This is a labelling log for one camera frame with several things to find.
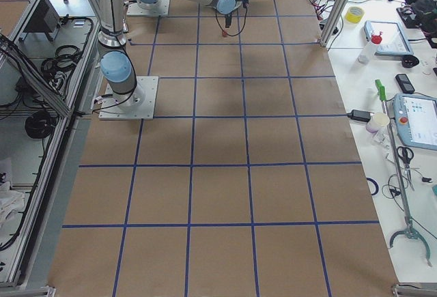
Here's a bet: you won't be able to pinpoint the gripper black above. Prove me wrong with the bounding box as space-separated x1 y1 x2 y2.
225 0 249 29

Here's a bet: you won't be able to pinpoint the yellow tape roll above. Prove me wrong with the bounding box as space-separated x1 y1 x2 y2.
344 6 365 24

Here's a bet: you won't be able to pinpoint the clear bottle red cap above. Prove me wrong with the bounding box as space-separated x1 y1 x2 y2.
357 32 382 64

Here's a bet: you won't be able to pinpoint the black power adapter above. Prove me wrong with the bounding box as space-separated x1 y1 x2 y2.
347 109 371 123

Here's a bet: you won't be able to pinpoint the teach pendant far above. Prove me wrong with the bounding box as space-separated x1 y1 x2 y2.
363 20 414 57

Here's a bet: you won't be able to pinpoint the teach pendant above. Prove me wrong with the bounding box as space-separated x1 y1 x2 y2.
363 20 414 57
393 94 436 150

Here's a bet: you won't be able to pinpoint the paper cup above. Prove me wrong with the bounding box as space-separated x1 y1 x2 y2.
365 113 390 133

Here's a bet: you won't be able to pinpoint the black phone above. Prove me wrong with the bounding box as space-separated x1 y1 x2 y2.
395 74 415 94

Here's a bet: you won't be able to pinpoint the teach pendant near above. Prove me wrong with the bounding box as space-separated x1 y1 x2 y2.
393 94 436 150

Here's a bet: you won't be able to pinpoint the black scissors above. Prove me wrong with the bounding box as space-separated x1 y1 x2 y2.
397 146 414 190

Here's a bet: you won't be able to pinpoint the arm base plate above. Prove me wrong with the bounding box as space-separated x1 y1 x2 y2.
98 76 159 120
127 0 170 17

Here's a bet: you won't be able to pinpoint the green handled reach grabber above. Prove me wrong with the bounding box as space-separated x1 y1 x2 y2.
374 79 434 266

